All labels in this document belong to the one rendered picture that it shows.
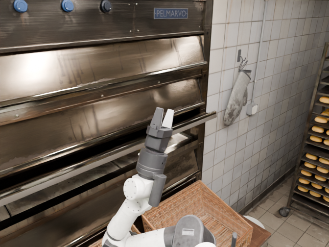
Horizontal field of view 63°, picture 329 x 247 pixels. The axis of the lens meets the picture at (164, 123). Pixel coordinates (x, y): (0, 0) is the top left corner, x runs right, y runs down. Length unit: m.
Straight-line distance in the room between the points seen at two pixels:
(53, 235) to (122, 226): 0.63
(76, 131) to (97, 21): 0.49
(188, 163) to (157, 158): 1.13
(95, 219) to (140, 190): 0.78
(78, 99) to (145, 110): 0.40
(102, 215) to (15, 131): 0.68
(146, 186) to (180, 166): 1.06
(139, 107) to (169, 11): 0.52
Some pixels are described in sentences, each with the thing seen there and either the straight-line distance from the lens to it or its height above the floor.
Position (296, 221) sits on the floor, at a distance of 3.24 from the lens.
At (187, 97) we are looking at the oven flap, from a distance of 1.67.
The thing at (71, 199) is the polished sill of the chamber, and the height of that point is 1.17.
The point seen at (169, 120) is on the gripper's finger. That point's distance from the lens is 0.88.
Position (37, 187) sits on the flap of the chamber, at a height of 1.41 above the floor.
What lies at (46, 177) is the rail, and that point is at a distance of 1.14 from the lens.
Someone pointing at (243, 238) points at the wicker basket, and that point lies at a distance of 1.89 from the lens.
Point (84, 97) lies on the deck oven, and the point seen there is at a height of 1.67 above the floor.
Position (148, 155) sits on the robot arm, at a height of 1.63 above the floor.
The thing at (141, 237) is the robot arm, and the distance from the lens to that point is 0.98.
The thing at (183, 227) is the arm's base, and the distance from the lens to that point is 0.90.
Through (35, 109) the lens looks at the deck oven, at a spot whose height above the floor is 1.66.
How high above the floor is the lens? 2.04
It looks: 24 degrees down
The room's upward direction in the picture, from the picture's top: straight up
